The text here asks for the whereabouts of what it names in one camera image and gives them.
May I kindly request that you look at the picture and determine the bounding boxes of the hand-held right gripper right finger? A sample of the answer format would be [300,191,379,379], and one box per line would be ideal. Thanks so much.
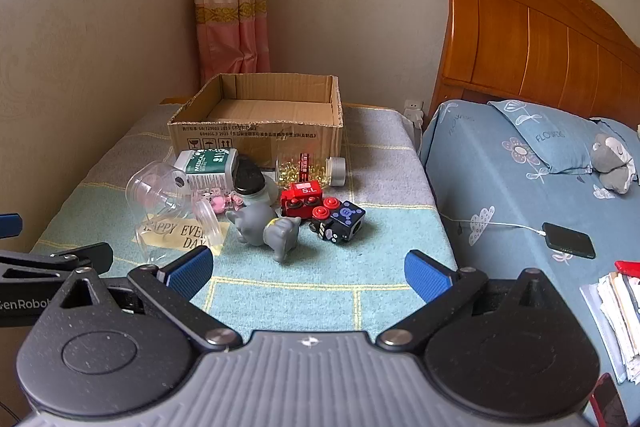
[376,250,571,352]

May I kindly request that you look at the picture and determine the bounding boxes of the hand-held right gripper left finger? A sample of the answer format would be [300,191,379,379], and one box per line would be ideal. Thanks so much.
[49,246,244,354]

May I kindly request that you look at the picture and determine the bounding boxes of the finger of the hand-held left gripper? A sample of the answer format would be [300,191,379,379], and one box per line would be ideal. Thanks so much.
[0,214,24,239]
[0,243,114,280]

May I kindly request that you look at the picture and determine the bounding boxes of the clear lettered plastic jar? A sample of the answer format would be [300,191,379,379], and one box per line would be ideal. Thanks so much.
[134,199,227,264]

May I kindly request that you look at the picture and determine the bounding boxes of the grey toy elephant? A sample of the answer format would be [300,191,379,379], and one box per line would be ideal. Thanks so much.
[262,216,302,264]
[225,203,279,246]

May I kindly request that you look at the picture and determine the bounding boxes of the black blue toy train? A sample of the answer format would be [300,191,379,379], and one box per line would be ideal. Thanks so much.
[312,197,367,246]

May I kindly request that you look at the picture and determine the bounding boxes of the white green medicine bottle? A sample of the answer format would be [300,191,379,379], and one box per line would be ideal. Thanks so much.
[173,148,239,188]

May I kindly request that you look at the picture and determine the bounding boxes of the red toy train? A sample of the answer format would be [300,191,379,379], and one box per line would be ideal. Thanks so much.
[279,180,325,218]

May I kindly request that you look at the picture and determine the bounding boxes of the cardboard box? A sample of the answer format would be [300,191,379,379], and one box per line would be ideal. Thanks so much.
[167,73,345,168]

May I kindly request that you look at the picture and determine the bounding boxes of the pink toy pig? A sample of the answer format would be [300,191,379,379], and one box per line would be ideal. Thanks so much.
[199,188,244,214]

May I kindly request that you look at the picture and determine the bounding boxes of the blue floral bedsheet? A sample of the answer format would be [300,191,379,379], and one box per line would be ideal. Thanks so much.
[419,99,640,427]

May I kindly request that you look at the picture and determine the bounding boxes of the checked blanket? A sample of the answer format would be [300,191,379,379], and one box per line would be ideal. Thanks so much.
[30,103,459,344]

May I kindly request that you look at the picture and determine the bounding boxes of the frosted jar with black lid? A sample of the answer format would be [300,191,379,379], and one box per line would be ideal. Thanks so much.
[234,156,279,210]

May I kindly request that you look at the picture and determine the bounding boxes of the dark smartphone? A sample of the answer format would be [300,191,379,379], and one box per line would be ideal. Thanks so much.
[542,222,597,261]

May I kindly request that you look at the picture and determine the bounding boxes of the clear jar of yellow capsules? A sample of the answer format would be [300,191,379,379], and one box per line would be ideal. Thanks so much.
[275,153,348,188]

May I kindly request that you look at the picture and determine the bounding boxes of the blue floral pillow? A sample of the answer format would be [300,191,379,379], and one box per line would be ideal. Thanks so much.
[487,99,632,176]

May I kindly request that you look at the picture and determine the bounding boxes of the stack of papers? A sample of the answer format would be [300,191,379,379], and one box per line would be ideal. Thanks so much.
[579,272,640,386]

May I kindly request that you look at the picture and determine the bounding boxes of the grey plush toy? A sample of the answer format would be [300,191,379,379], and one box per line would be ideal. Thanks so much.
[591,133,639,196]

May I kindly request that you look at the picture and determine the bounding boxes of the dark red phone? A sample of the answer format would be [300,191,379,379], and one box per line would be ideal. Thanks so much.
[588,373,630,427]

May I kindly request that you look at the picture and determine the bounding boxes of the wooden bed headboard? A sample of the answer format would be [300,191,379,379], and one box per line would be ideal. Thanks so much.
[427,0,640,128]

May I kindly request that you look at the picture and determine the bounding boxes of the white charging cable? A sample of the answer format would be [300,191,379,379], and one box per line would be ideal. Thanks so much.
[442,214,549,238]

